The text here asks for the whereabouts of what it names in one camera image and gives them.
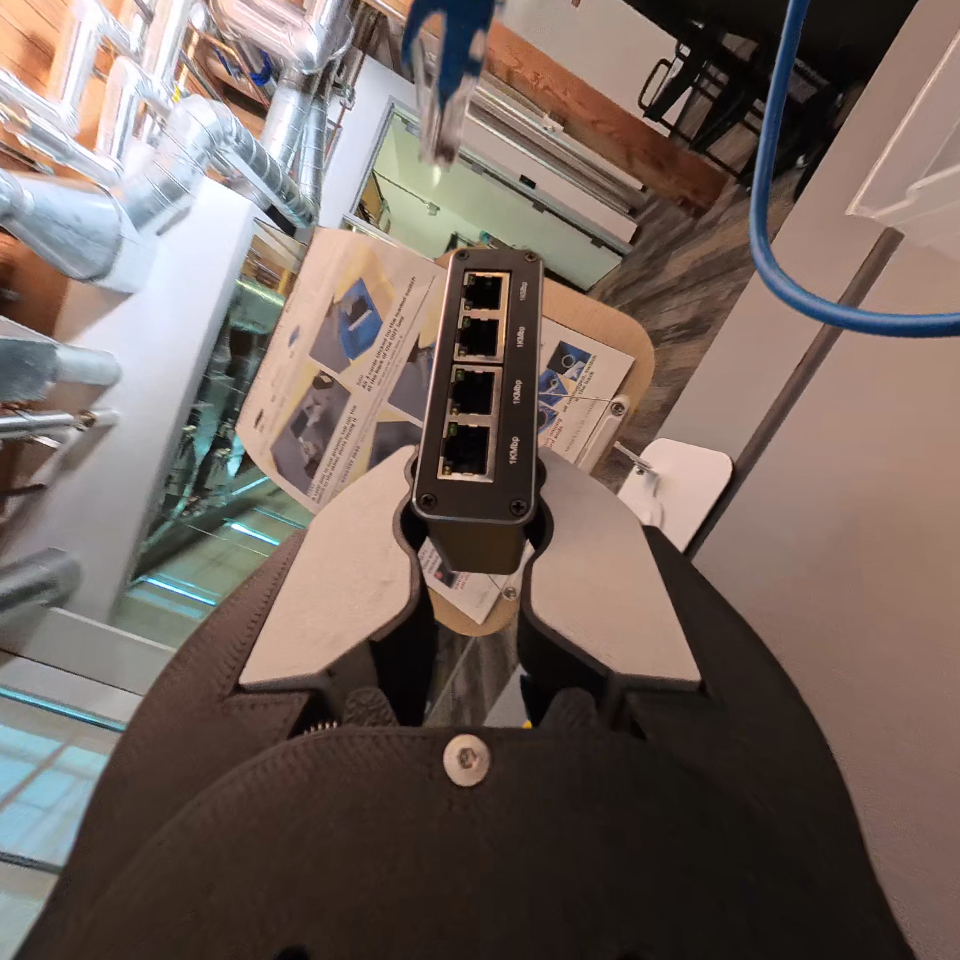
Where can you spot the black ethernet splitter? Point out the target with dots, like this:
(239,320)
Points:
(480,375)

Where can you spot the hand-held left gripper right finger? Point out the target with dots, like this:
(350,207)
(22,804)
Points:
(615,592)

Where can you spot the chrome sprinkler pipe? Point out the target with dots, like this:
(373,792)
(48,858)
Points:
(52,427)

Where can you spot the clear plastic bin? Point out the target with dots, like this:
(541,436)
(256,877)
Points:
(915,135)

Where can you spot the printed instruction sheet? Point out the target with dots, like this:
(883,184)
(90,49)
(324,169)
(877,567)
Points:
(337,352)

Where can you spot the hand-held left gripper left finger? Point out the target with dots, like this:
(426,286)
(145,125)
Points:
(330,577)

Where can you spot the white stand base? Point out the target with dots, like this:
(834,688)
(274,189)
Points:
(690,487)

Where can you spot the black metal cart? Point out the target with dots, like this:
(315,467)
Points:
(697,82)

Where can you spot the spiral round silver duct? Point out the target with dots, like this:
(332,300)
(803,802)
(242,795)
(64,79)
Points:
(247,161)

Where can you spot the large round silver duct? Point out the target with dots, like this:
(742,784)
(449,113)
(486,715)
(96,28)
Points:
(67,232)

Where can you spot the wooden display board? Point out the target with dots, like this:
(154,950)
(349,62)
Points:
(615,330)

